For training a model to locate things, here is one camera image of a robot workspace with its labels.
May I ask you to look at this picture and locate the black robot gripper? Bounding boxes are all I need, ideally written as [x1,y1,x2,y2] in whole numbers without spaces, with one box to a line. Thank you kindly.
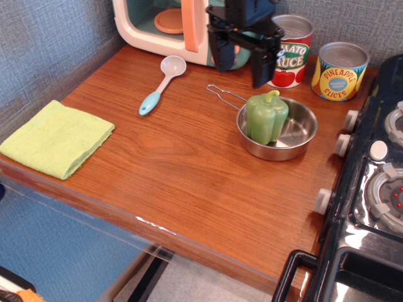
[206,0,284,89]

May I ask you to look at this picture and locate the green toy bell pepper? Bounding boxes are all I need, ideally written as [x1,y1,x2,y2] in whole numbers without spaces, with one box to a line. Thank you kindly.
[246,90,289,145]

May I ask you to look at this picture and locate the white stove knob top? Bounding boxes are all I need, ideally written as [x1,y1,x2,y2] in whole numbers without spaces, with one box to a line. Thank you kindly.
[343,110,360,133]

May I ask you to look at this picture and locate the white stove knob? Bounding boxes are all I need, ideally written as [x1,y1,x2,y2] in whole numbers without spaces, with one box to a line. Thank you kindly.
[334,134,351,157]
[343,110,360,133]
[314,188,332,215]

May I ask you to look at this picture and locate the green folded rag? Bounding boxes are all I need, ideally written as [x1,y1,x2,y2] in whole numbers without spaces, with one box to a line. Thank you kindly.
[1,100,115,180]

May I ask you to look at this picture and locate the tomato sauce can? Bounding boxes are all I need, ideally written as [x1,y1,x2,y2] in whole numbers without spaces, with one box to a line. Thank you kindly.
[268,14,314,88]

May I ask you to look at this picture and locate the white and teal toy spoon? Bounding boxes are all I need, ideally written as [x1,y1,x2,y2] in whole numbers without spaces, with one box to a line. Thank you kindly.
[139,55,187,116]

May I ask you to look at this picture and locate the teal toy microwave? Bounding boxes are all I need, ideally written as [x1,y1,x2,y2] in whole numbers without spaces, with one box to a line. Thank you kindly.
[111,0,271,70]

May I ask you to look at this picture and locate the orange microwave turntable plate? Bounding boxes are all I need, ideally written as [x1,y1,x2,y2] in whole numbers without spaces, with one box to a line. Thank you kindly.
[154,8,183,35]

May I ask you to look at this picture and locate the small steel pan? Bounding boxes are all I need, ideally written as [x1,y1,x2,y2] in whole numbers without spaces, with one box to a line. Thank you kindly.
[207,84,318,161]

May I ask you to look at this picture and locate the pineapple slices can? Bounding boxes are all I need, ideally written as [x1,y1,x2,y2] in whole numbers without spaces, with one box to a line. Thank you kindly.
[311,42,370,102]

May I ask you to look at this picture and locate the white stove knob middle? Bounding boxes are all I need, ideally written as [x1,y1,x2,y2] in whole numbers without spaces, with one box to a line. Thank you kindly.
[334,134,351,157]

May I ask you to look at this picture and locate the white stove knob bottom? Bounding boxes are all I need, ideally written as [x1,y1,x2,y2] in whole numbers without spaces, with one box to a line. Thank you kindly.
[314,188,332,215]

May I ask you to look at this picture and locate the black toy stove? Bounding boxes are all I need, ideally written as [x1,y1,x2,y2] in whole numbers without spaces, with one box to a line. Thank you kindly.
[273,55,402,301]

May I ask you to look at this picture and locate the orange object bottom left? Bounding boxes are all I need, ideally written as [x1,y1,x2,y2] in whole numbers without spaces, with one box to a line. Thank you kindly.
[16,289,45,302]

